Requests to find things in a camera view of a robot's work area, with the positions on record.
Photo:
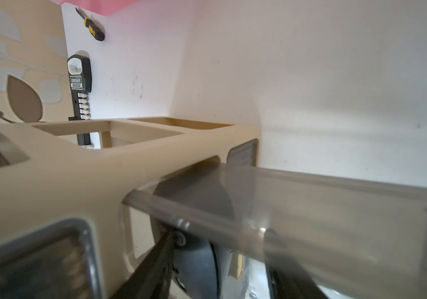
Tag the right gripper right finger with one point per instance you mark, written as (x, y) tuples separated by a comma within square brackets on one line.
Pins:
[(287, 279)]

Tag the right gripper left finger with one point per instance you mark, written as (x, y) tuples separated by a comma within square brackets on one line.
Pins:
[(152, 278)]

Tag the grey top drawer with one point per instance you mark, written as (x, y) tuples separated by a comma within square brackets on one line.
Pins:
[(358, 239)]

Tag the grey drawer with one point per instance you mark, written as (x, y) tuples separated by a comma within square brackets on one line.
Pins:
[(55, 262), (358, 239)]

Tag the black computer mouse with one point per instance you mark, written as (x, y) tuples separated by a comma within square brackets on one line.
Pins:
[(200, 264)]

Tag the beige drawer organizer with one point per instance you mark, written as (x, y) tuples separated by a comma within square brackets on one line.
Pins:
[(54, 171)]

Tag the grey lower drawer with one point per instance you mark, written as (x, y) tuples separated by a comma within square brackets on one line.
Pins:
[(55, 262)]

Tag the yellow black screwdriver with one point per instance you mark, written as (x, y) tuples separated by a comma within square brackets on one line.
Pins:
[(94, 30)]

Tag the pink plastic toolbox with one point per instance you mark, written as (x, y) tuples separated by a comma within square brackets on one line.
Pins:
[(102, 7)]

